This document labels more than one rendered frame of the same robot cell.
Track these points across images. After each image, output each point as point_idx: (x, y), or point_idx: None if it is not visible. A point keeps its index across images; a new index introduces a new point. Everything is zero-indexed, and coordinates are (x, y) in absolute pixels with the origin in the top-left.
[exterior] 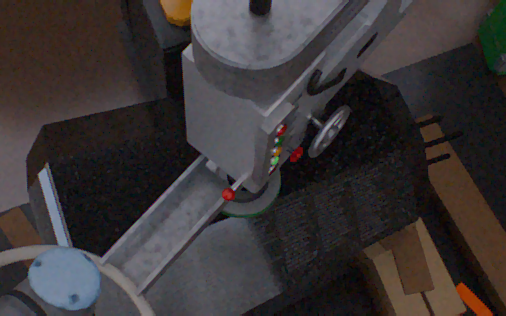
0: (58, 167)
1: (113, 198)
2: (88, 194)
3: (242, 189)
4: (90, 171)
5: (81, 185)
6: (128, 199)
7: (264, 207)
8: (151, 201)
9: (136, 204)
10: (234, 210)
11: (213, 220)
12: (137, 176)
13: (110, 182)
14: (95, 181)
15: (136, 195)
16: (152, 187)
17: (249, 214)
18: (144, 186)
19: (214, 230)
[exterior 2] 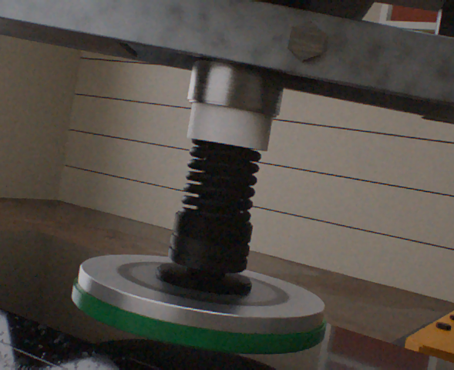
0: (32, 233)
1: (8, 253)
2: (0, 243)
3: (168, 272)
4: (48, 246)
5: (14, 240)
6: (18, 261)
7: (153, 302)
8: (33, 274)
9: (12, 265)
10: (92, 273)
11: (45, 321)
12: (78, 267)
13: (41, 253)
14: (31, 247)
15: (34, 266)
16: (68, 275)
17: (104, 296)
18: (62, 270)
19: (17, 339)
